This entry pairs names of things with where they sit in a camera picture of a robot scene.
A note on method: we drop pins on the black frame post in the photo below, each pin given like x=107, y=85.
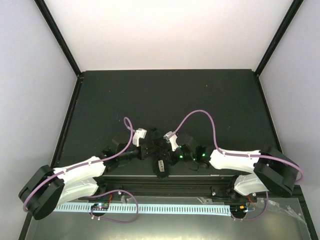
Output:
x=50, y=21
x=281, y=30

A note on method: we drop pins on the right small circuit board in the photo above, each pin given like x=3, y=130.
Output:
x=240, y=208

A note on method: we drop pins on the white slotted cable duct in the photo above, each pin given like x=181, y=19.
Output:
x=142, y=208

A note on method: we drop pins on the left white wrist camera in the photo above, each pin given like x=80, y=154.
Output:
x=140, y=133

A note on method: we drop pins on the left black frame post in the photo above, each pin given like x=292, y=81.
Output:
x=50, y=21

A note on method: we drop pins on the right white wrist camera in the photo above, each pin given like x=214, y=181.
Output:
x=171, y=138

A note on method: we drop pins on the left small circuit board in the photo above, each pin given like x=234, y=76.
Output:
x=100, y=206

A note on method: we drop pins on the small circuit board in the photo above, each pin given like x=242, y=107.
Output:
x=100, y=206
x=240, y=208

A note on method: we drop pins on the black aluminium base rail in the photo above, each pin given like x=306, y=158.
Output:
x=216, y=187

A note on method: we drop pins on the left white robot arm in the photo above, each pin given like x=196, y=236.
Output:
x=50, y=187

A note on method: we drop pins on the black sneaker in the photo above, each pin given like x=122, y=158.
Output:
x=159, y=152

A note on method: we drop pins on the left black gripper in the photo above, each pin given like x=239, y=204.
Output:
x=143, y=153

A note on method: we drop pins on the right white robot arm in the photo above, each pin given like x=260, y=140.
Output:
x=257, y=171

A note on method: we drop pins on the right black frame post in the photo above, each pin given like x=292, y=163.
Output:
x=281, y=30

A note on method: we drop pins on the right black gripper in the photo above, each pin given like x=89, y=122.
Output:
x=171, y=159

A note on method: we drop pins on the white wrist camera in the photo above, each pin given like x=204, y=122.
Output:
x=171, y=138
x=140, y=133

